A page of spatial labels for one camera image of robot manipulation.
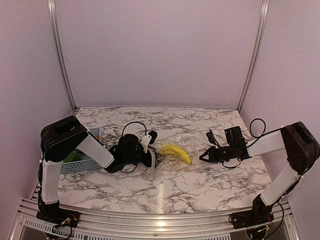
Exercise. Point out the left aluminium frame post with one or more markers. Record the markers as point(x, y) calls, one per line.
point(59, 52)

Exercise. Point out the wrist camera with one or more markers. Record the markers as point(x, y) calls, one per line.
point(148, 139)
point(211, 138)

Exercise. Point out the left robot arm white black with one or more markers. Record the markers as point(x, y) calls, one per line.
point(112, 159)

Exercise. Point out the front aluminium rail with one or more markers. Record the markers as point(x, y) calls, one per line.
point(108, 225)

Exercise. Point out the aluminium frame post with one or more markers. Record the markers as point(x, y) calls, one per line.
point(261, 27)
point(59, 52)

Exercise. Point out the right aluminium frame post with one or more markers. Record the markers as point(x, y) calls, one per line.
point(261, 27)

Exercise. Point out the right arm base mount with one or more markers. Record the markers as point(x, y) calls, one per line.
point(252, 217)

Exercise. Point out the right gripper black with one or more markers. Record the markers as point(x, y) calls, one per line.
point(212, 158)

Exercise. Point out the clear zip top bag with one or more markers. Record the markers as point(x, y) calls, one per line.
point(171, 164)

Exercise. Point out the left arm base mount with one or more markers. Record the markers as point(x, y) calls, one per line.
point(57, 215)

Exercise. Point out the yellow fake banana bunch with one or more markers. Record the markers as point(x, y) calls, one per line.
point(177, 151)

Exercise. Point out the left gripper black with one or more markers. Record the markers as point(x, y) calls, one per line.
point(157, 155)

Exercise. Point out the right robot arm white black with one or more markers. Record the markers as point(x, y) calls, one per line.
point(299, 145)

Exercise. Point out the light blue plastic basket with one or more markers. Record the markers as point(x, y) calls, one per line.
point(80, 165)

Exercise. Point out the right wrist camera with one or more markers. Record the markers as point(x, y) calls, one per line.
point(211, 138)

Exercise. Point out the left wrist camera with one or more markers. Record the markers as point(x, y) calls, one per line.
point(148, 139)

